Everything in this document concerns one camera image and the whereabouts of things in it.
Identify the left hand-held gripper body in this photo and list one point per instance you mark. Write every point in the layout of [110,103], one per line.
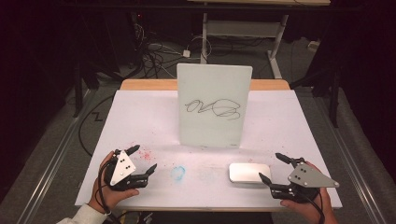
[123,168]

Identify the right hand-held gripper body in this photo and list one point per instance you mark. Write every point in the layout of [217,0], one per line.
[306,177]

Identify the white whiteboard eraser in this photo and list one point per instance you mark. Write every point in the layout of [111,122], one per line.
[249,172]

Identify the person's left hand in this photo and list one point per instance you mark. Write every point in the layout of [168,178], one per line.
[109,197]

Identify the white paper sheet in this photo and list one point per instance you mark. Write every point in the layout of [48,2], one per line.
[149,118]

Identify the wooden table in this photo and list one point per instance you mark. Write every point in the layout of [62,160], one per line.
[149,84]

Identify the black metal stand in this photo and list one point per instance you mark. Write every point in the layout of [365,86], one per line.
[78,93]
[333,99]

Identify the standing white whiteboard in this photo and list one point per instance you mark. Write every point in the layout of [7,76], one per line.
[214,84]

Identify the white power adapter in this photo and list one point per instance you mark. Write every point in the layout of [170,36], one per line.
[186,53]

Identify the metal floor rail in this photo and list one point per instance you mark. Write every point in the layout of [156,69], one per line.
[351,161]
[53,161]

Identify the white metal desk frame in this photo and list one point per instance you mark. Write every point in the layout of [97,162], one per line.
[243,28]

